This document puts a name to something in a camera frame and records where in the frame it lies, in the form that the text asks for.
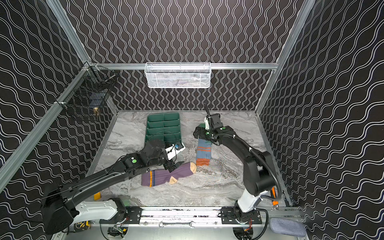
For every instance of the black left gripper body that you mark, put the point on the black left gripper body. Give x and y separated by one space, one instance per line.
172 163

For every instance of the purple striped sock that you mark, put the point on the purple striped sock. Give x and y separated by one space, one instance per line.
160 177

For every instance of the blue orange striped sock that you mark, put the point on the blue orange striped sock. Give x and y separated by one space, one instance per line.
204 155

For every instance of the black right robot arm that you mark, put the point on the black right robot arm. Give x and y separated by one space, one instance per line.
259 177

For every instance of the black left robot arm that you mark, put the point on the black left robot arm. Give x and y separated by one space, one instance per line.
58 205

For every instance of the green divided plastic tray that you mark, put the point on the green divided plastic tray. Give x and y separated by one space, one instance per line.
165 127

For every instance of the silver wrench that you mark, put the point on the silver wrench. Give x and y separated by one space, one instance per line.
182 224

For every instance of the yellow block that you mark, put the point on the yellow block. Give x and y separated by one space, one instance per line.
97 196

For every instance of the yellow tape measure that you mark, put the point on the yellow tape measure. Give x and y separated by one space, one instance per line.
81 226

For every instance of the grey cloth pad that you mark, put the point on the grey cloth pad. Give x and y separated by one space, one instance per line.
287 227

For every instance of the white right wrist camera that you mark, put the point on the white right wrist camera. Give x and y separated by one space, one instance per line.
207 123

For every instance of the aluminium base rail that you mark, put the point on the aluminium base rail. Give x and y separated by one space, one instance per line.
204 217

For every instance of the white mesh wall basket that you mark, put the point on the white mesh wall basket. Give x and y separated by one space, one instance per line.
178 75

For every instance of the orange handled tool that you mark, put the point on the orange handled tool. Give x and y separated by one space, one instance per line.
274 196

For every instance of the black wire wall basket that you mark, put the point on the black wire wall basket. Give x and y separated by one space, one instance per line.
88 100

